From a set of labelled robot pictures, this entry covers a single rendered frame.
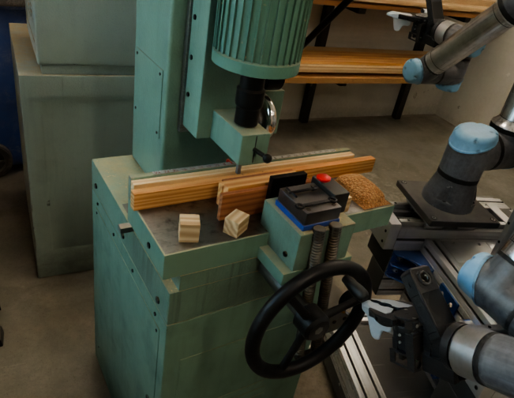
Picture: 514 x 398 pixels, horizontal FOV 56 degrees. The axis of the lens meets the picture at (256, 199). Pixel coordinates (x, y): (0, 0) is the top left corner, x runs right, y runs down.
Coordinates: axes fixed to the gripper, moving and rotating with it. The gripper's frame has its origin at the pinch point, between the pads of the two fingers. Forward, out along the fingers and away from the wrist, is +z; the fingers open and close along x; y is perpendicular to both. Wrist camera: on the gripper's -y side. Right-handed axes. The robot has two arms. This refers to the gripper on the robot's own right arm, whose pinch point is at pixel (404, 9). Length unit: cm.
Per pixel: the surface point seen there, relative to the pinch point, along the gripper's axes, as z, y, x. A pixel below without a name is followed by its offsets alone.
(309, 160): -50, 20, -64
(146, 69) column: -24, 2, -97
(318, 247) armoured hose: -80, 20, -79
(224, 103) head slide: -45, 4, -84
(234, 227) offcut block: -69, 19, -92
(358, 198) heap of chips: -63, 25, -57
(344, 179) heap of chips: -56, 24, -57
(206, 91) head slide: -45, 0, -89
